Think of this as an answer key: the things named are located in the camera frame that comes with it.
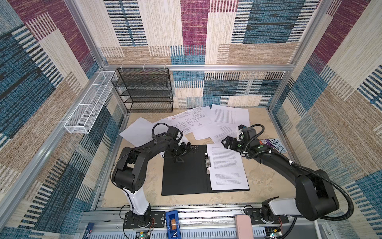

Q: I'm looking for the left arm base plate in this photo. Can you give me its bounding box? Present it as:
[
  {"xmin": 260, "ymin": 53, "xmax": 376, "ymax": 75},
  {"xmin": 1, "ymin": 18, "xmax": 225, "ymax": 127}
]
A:
[{"xmin": 122, "ymin": 211, "xmax": 166, "ymax": 229}]

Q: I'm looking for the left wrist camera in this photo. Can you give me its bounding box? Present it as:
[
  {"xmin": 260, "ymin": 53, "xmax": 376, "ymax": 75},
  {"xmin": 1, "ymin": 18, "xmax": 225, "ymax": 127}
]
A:
[{"xmin": 166, "ymin": 126, "xmax": 180, "ymax": 140}]

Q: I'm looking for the red folder black inside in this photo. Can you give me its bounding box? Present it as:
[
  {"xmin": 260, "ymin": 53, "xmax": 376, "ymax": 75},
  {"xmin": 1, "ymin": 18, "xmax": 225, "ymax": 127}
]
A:
[{"xmin": 161, "ymin": 144, "xmax": 249, "ymax": 196}]

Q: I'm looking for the diagram drawing sheet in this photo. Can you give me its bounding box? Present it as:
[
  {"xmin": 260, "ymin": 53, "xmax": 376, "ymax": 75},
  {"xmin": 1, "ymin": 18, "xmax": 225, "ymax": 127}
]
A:
[{"xmin": 168, "ymin": 106, "xmax": 212, "ymax": 135}]

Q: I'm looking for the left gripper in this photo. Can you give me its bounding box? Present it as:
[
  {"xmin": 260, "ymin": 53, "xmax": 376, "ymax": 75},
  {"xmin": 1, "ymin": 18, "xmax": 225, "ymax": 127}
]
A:
[{"xmin": 168, "ymin": 142, "xmax": 196, "ymax": 163}]

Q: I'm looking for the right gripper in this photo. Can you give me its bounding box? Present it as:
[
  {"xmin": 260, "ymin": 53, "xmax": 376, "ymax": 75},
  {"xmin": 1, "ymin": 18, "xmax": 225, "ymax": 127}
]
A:
[{"xmin": 220, "ymin": 137, "xmax": 249, "ymax": 154}]

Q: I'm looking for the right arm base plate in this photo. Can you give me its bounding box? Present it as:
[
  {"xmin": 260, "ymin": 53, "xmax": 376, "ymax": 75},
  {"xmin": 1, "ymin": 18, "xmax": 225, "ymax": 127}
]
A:
[{"xmin": 243, "ymin": 206, "xmax": 289, "ymax": 225}]

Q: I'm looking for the black wire mesh shelf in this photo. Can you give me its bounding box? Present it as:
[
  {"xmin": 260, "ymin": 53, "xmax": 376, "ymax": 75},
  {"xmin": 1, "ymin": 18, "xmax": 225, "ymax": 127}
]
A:
[{"xmin": 111, "ymin": 68, "xmax": 174, "ymax": 113}]

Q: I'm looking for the text sheet under pile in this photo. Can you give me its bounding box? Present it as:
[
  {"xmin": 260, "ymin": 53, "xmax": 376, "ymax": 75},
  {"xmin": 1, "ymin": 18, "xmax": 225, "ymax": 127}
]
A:
[{"xmin": 193, "ymin": 124, "xmax": 237, "ymax": 143}]

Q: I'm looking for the white wire mesh tray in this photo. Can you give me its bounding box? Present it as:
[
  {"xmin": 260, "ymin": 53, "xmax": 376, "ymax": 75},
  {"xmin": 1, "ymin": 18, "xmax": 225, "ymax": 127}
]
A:
[{"xmin": 64, "ymin": 71, "xmax": 114, "ymax": 134}]

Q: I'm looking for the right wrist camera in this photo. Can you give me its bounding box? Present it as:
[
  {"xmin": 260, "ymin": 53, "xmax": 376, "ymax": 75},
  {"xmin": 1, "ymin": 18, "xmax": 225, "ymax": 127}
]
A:
[{"xmin": 238, "ymin": 125, "xmax": 258, "ymax": 141}]

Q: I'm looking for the blue box on rail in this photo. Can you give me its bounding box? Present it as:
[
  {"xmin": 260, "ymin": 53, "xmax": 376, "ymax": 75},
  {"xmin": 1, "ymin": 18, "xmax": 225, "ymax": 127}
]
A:
[{"xmin": 165, "ymin": 210, "xmax": 182, "ymax": 239}]

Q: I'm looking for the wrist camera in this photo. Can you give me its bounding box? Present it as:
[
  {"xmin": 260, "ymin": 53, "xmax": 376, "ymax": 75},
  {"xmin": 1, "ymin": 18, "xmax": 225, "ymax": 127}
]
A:
[
  {"xmin": 238, "ymin": 125, "xmax": 258, "ymax": 141},
  {"xmin": 166, "ymin": 126, "xmax": 180, "ymax": 140}
]

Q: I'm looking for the blank white sheet front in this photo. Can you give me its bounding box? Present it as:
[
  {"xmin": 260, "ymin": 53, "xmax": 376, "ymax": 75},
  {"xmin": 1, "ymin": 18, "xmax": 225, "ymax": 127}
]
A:
[{"xmin": 152, "ymin": 118, "xmax": 189, "ymax": 144}]

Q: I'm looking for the pink phone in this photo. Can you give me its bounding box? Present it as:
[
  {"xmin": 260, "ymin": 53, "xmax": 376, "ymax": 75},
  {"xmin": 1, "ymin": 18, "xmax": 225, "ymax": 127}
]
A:
[{"xmin": 235, "ymin": 215, "xmax": 254, "ymax": 239}]

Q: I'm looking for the printed text sheet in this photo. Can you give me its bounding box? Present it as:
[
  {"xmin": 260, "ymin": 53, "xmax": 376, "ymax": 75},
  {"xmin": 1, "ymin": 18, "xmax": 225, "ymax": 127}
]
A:
[{"xmin": 207, "ymin": 144, "xmax": 250, "ymax": 191}]

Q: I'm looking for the colourful comic book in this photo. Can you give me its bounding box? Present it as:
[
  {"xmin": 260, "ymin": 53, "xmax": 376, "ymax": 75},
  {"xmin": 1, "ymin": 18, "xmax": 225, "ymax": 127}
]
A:
[{"xmin": 260, "ymin": 138, "xmax": 287, "ymax": 153}]

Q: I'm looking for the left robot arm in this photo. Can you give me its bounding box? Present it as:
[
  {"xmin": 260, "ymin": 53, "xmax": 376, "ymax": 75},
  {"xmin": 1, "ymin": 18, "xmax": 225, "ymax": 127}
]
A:
[{"xmin": 110, "ymin": 122, "xmax": 194, "ymax": 227}]

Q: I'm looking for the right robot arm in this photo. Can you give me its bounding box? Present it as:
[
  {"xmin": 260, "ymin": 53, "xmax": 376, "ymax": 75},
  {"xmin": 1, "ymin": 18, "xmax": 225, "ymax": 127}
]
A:
[{"xmin": 221, "ymin": 124, "xmax": 354, "ymax": 222}]

